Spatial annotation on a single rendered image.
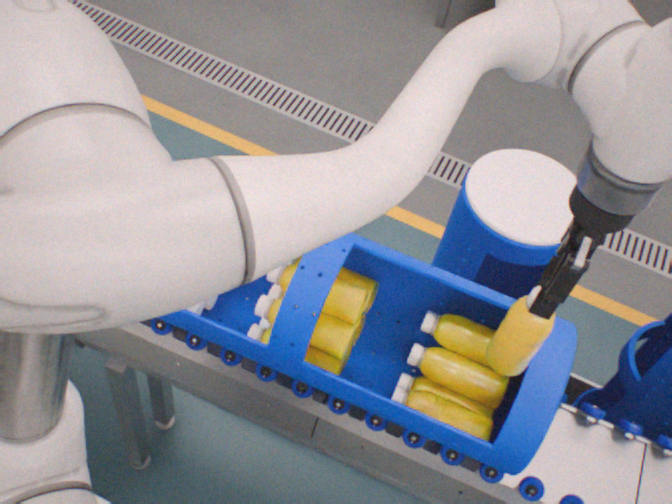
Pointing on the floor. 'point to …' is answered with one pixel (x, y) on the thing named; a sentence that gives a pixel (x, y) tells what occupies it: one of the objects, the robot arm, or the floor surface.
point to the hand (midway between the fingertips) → (550, 288)
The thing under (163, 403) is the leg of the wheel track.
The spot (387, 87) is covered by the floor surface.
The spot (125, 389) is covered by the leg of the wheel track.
